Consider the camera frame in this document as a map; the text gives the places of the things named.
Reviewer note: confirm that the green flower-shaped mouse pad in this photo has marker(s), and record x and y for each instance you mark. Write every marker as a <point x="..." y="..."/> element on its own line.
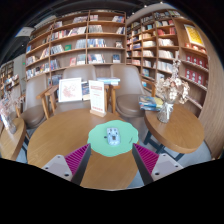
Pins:
<point x="98" y="141"/>

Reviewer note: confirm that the distant small bookshelf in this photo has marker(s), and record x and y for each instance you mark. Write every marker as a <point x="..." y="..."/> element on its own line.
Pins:
<point x="8" y="76"/>

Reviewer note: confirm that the translucent light blue computer mouse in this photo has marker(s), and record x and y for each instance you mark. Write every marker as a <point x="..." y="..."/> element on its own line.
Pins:
<point x="113" y="136"/>

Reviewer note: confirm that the white sign on wooden base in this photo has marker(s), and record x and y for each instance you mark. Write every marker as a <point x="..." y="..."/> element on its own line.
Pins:
<point x="97" y="96"/>

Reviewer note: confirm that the curved wooden bookshelf with books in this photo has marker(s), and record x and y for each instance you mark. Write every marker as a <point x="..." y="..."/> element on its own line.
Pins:
<point x="166" y="43"/>

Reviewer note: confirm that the dark-covered book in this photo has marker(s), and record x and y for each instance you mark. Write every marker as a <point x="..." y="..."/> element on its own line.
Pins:
<point x="85" y="90"/>

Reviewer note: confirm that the light blue book stack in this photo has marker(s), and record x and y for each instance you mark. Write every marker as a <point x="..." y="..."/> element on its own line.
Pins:
<point x="108" y="80"/>

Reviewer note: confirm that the white framed red floral picture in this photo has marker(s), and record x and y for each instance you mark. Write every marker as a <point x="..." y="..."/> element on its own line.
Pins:
<point x="70" y="90"/>

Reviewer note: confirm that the blue and yellow book stack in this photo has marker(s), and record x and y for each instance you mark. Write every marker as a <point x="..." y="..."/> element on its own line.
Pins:
<point x="150" y="103"/>

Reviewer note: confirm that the round wooden side table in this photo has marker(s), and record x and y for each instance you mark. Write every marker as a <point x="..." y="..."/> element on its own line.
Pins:
<point x="176" y="133"/>
<point x="11" y="143"/>

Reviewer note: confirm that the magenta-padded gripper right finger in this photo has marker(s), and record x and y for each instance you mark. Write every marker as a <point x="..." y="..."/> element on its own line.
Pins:
<point x="146" y="158"/>

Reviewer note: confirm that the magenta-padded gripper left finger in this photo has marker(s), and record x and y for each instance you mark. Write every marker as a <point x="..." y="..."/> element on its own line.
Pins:
<point x="77" y="158"/>

